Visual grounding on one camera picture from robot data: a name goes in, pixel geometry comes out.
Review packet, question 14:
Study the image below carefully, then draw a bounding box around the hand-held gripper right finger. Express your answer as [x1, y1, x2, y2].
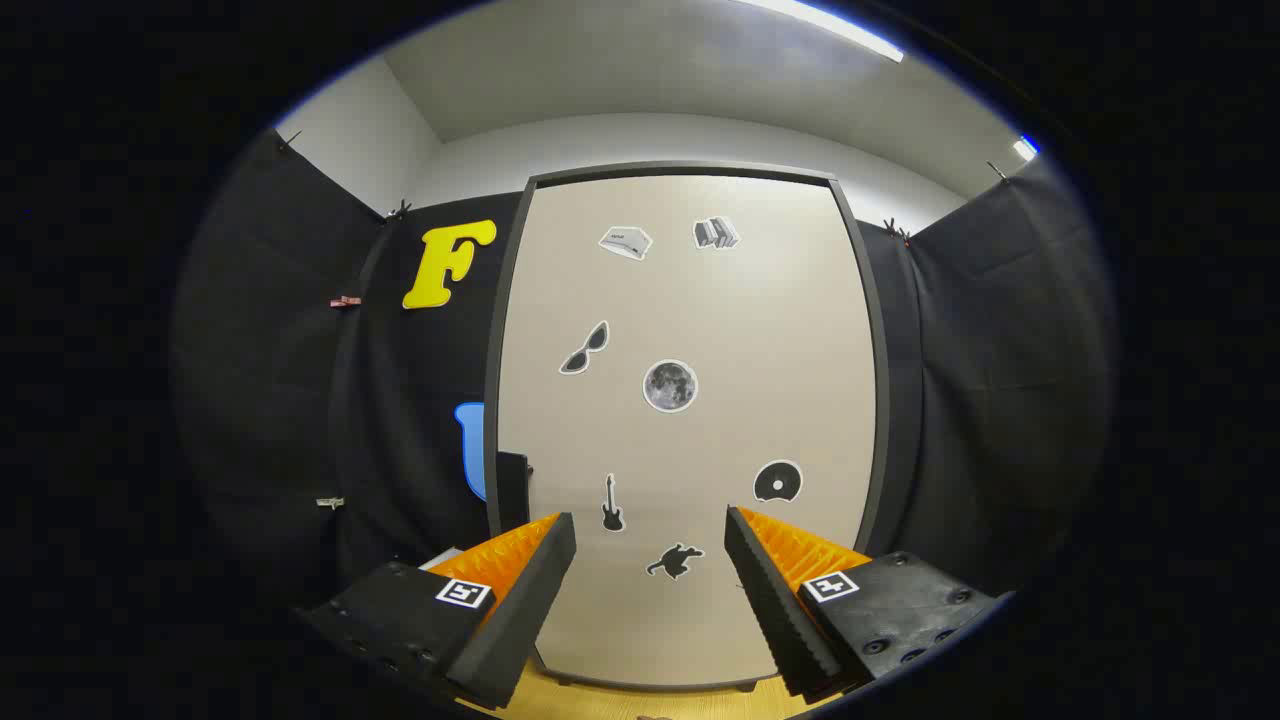
[724, 505, 1001, 704]

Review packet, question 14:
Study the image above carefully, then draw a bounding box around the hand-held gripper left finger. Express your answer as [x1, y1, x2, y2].
[295, 512, 578, 711]

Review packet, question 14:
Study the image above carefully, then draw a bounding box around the black door handle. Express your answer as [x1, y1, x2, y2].
[497, 452, 532, 536]

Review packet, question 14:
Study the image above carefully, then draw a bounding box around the grey cabinet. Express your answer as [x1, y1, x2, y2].
[484, 162, 891, 693]

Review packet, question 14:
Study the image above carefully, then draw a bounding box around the black backdrop cloth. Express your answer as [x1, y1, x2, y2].
[170, 130, 1116, 613]

